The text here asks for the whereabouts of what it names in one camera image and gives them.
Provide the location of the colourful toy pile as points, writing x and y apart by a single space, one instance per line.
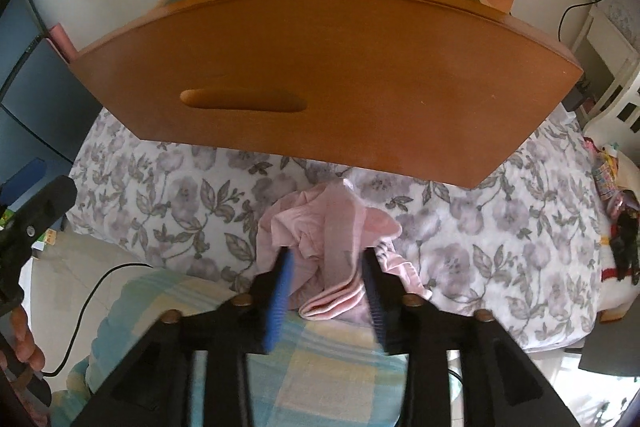
617 179

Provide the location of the pink foam mat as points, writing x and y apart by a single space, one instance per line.
62 43

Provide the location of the person's left hand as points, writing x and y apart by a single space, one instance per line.
15 326

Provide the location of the white dollhouse shelf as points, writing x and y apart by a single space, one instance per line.
608 48

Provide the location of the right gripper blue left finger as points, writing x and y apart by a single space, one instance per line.
187 371

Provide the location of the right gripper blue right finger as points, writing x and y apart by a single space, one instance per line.
501 385

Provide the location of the dark blue cabinet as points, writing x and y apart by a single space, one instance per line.
46 112

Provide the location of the pink garment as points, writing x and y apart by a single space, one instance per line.
327 228

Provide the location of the floral bed sheet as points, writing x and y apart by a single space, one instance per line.
524 244

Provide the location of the black toy on towel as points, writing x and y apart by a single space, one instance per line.
624 245

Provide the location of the teal yellow plaid blanket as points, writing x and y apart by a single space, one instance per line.
327 373

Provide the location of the wooden drawer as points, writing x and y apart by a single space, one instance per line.
442 90

